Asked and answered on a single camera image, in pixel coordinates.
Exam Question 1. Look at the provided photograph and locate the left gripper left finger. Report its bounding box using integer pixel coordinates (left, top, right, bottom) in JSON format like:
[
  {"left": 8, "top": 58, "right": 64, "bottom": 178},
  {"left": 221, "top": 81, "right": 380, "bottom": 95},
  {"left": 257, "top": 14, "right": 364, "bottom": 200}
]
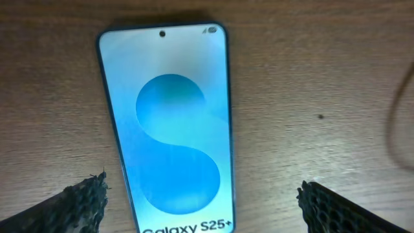
[{"left": 1, "top": 172, "right": 109, "bottom": 233}]

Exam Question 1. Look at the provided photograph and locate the black USB charging cable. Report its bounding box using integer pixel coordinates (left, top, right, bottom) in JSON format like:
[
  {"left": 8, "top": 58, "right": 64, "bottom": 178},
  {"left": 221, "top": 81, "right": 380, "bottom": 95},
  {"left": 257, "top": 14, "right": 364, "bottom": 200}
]
[{"left": 385, "top": 61, "right": 414, "bottom": 172}]

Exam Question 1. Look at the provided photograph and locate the blue Samsung Galaxy smartphone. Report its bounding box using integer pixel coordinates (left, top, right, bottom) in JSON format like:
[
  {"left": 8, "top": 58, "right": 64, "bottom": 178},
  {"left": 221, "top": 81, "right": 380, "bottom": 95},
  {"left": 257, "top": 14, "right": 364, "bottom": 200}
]
[{"left": 96, "top": 21, "right": 236, "bottom": 233}]

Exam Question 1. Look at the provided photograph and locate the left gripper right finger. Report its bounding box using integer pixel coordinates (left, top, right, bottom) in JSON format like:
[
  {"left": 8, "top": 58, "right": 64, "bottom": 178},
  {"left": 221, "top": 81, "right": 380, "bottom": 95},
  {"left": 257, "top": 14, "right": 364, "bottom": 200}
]
[{"left": 297, "top": 181, "right": 409, "bottom": 233}]

